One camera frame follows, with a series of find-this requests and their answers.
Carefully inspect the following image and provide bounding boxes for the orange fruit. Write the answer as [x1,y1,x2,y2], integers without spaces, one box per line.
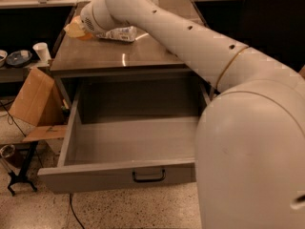
[76,33,93,41]

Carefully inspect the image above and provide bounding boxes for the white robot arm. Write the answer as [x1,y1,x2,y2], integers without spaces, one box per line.
[65,0,305,229]

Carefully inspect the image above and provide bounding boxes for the grey drawer cabinet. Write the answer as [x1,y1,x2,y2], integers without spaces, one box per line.
[51,30,206,115]

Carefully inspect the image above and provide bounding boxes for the open grey top drawer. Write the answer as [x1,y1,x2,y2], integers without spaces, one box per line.
[37,76,211,195]

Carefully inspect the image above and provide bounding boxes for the white paper cup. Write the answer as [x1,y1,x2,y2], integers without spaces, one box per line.
[32,42,51,62]

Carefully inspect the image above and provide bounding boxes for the clear plastic water bottle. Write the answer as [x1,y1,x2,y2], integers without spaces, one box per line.
[96,26,137,42]

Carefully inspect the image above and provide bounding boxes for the dark blue plate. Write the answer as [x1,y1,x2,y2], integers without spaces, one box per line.
[6,50,32,68]

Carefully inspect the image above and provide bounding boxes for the white bowl at left edge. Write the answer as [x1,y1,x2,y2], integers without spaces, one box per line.
[0,50,8,68]

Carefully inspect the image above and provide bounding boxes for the low grey side shelf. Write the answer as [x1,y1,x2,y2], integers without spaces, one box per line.
[0,61,51,83]

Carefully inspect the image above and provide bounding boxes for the brown cardboard box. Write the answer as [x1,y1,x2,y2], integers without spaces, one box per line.
[9,68,67,142]

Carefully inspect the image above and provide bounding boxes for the black metal stand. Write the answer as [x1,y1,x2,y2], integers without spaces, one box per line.
[8,141,38,197]

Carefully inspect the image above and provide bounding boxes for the black office chair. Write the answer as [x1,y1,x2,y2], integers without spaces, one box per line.
[237,0,305,72]

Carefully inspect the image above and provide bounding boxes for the black floor cable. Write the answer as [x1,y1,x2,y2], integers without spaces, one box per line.
[69,193,86,229]

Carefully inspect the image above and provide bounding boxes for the black drawer handle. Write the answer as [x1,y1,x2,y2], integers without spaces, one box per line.
[132,169,166,183]

